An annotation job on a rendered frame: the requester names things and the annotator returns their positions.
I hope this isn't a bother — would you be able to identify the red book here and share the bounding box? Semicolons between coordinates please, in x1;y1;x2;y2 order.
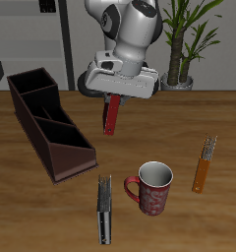
102;94;122;136

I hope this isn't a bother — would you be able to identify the green pot plant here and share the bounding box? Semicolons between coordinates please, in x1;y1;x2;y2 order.
158;0;224;93

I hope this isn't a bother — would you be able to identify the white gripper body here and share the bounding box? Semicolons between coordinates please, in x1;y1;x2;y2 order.
84;61;160;99

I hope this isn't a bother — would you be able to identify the grey shelf unit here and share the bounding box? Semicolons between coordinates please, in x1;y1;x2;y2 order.
0;0;76;92

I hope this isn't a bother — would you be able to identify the red white mug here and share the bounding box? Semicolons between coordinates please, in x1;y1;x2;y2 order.
123;159;174;217

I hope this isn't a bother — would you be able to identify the dark brown desk caddy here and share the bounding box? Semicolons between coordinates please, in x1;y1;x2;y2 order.
6;67;99;186

